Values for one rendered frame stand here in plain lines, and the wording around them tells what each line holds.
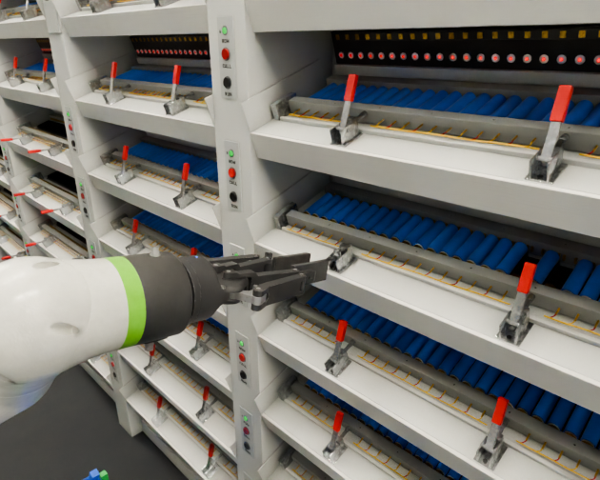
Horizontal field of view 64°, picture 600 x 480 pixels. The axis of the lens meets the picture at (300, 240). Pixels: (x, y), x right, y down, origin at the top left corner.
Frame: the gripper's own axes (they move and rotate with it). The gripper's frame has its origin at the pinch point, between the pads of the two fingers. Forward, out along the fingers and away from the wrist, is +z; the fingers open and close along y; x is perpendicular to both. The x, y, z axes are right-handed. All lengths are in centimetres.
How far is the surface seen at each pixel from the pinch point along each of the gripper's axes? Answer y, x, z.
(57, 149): -114, 1, 9
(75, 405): -118, -94, 18
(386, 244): 5.4, 4.0, 12.2
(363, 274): 4.5, -0.7, 9.0
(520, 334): 27.7, -0.2, 8.3
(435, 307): 16.9, -1.0, 8.4
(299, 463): -13, -53, 24
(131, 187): -65, -1, 8
